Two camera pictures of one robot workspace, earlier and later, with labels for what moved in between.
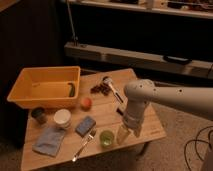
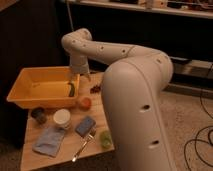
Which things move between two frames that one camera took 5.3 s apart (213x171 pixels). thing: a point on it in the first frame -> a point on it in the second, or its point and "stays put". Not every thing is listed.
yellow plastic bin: [45, 87] stays put
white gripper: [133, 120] -> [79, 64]
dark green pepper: [71, 90] stays put
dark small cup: [39, 113] stays put
